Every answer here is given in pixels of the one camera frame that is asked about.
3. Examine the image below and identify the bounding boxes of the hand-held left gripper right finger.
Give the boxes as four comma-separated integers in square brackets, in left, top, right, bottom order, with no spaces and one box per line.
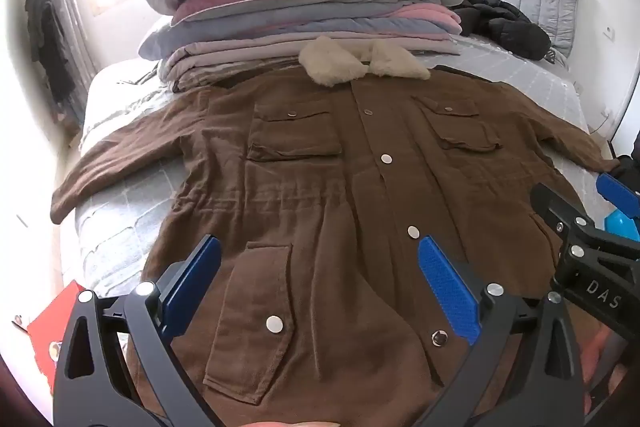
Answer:
[417,234,586,427]

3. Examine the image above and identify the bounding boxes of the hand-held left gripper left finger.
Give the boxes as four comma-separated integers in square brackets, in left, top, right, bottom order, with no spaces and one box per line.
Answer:
[52,234,231,427]

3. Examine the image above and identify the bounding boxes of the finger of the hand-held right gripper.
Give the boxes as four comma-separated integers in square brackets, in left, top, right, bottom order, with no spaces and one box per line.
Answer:
[530,182,598,242]
[596,173,640,212]

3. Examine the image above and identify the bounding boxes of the brown jacket with fleece collar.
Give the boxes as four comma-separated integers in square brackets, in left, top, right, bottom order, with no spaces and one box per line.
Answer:
[50,36,621,427]

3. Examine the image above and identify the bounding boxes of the dark hanging clothes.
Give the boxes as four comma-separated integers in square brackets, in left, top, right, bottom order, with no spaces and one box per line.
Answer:
[25,0,76,108]

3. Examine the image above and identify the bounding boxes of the light blue plastic object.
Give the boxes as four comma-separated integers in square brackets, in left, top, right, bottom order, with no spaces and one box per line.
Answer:
[604,212,640,243]

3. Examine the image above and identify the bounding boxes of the red paper bag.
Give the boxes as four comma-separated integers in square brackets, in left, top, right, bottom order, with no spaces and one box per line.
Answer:
[27,279,88,395]

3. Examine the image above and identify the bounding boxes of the black puffer jacket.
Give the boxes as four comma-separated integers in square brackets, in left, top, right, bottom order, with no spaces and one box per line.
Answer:
[447,0,556,62]

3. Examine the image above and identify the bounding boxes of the pink folded blanket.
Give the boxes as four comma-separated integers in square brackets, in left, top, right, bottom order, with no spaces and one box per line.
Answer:
[395,3,463,35]

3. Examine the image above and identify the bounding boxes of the taupe folded blanket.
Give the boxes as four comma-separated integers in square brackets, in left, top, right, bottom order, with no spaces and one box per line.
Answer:
[160,32,461,88]

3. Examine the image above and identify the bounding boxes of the blue-grey folded blanket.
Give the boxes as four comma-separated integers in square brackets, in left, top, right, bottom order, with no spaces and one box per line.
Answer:
[139,0,441,60]

